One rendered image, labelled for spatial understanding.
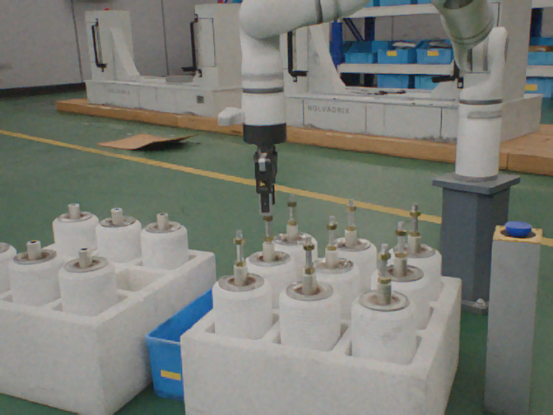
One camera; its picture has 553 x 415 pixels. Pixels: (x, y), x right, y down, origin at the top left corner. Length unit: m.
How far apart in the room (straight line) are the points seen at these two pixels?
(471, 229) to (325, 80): 2.51
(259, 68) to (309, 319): 0.40
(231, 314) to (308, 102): 2.85
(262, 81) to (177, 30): 7.73
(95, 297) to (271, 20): 0.56
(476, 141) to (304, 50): 2.56
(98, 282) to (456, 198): 0.82
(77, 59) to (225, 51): 3.72
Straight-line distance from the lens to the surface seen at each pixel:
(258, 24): 1.05
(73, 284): 1.20
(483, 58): 1.51
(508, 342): 1.17
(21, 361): 1.31
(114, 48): 5.63
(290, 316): 1.01
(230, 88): 4.53
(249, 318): 1.05
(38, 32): 7.81
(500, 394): 1.22
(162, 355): 1.23
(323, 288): 1.04
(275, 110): 1.08
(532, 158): 3.05
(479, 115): 1.52
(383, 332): 0.97
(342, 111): 3.66
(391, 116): 3.47
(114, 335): 1.20
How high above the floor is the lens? 0.65
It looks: 16 degrees down
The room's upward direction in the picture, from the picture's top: 2 degrees counter-clockwise
